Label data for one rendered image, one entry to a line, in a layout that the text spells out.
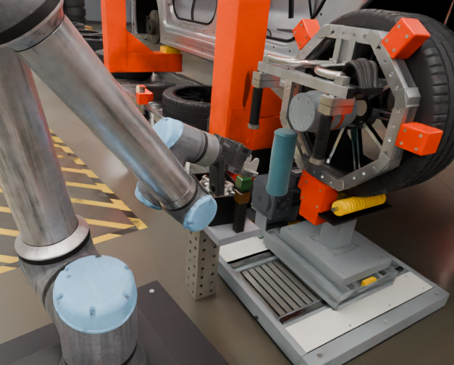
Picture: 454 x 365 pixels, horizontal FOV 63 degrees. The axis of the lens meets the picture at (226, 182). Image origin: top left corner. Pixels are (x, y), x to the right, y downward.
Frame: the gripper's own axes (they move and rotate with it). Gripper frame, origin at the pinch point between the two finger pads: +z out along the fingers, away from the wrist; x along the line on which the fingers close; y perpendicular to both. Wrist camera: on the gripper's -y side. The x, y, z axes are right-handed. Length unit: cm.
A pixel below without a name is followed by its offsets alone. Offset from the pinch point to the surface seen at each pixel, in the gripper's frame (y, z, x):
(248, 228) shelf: -19.4, 14.7, 4.3
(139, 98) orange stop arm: -3, 43, 171
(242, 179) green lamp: -3.3, -0.1, 3.3
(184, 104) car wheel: 7, 62, 144
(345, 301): -33, 61, -19
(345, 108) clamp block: 28.8, 7.2, -14.1
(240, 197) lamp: -8.9, 2.3, 3.1
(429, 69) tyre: 50, 24, -22
